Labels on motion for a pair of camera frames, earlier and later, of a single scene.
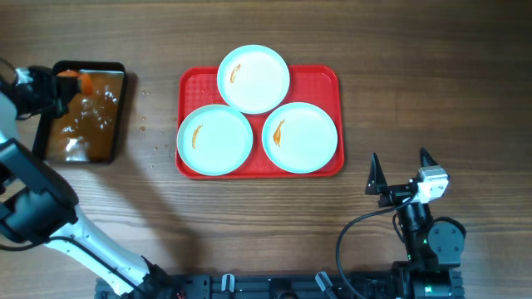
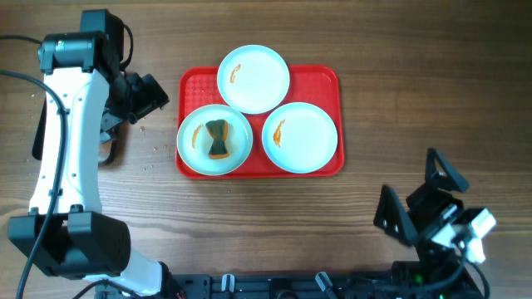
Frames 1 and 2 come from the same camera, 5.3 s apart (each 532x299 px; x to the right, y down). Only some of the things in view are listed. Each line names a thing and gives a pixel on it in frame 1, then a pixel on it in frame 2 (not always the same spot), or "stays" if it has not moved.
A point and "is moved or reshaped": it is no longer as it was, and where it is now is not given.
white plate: x=299 y=138 stays
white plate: x=214 y=139 stays
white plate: x=253 y=79 stays
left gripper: x=56 y=85 -> x=150 y=95
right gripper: x=377 y=185 -> x=427 y=209
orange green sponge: x=86 y=80 is moved or reshaped
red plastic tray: x=317 y=85 stays
